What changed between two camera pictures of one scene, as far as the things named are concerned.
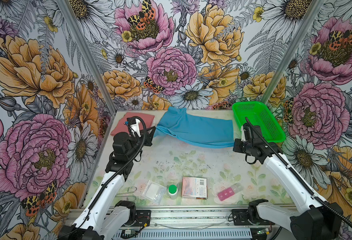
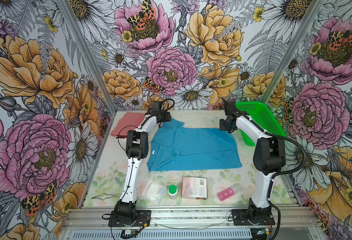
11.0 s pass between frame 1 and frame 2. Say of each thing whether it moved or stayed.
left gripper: moved
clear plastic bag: stayed
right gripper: moved
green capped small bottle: stayed
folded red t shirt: stayed
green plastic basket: stayed
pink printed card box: stayed
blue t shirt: moved
